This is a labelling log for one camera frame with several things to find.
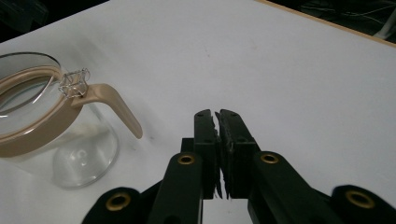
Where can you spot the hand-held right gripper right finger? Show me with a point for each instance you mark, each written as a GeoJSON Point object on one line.
{"type": "Point", "coordinates": [237, 149]}

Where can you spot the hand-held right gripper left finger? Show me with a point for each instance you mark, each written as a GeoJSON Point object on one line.
{"type": "Point", "coordinates": [205, 146]}

